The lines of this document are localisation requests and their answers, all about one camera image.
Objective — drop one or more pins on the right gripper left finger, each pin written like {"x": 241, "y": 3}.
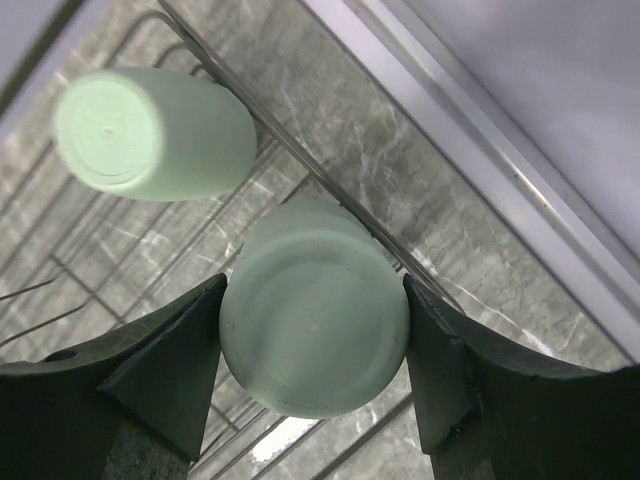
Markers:
{"x": 130, "y": 404}

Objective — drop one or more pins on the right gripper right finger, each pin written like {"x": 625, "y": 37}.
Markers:
{"x": 489, "y": 408}

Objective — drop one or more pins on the tall green plastic cup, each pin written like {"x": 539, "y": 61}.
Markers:
{"x": 314, "y": 322}

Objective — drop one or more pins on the small light green cup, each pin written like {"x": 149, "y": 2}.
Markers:
{"x": 154, "y": 135}

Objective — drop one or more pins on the black wire dish rack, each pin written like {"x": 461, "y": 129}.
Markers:
{"x": 77, "y": 263}

